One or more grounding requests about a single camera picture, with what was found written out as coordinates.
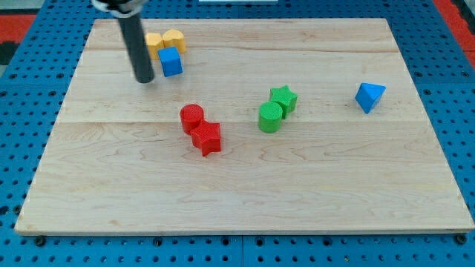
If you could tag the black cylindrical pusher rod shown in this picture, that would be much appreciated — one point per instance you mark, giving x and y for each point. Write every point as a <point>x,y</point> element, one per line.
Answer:
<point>134,39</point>

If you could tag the silver rod mount collar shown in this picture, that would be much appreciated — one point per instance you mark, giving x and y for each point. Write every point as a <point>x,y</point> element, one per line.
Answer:
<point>120,8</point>

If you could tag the blue cube block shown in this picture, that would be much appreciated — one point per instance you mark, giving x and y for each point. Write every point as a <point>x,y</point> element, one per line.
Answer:
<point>170,60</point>

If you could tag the blue triangle block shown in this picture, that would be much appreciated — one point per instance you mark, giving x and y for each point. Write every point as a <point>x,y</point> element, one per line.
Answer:
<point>369,95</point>

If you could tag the yellow pentagon block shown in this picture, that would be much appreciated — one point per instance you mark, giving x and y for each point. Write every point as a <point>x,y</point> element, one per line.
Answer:
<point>154,42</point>

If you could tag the yellow heart block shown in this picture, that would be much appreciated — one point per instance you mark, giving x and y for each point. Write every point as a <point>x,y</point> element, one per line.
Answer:
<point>175,38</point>

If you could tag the red cylinder block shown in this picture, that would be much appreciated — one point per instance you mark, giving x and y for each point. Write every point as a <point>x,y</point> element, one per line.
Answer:
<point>191,116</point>

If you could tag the red star block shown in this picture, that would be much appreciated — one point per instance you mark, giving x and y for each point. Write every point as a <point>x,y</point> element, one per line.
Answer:
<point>206,136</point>

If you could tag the green cylinder block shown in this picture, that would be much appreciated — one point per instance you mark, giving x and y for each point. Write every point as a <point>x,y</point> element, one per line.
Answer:
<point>270,116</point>

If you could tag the green star block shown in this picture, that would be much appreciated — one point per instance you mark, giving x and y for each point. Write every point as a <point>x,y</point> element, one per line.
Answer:
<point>285,98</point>

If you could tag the wooden board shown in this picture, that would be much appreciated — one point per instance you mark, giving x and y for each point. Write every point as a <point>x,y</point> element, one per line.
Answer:
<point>118,163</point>

